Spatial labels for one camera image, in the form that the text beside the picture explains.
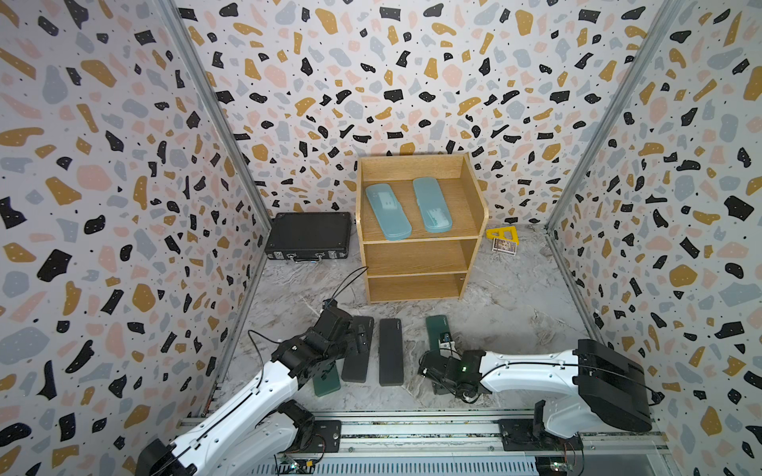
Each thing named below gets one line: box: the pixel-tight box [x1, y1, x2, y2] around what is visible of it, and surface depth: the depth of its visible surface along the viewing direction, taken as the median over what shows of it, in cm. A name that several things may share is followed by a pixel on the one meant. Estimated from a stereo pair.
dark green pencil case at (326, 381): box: [312, 362, 342, 397], surface depth 82 cm
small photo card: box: [492, 238, 517, 256], surface depth 116 cm
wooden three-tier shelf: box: [356, 152, 490, 305], surface depth 89 cm
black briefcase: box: [264, 212, 352, 262], surface depth 120 cm
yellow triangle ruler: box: [486, 226, 520, 246], surface depth 122 cm
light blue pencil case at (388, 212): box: [365, 183, 412, 241], surface depth 82 cm
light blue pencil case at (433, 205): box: [412, 177, 453, 234], surface depth 83 cm
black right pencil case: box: [379, 318, 404, 387], surface depth 90 cm
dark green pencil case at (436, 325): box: [425, 314, 451, 352], surface depth 94 cm
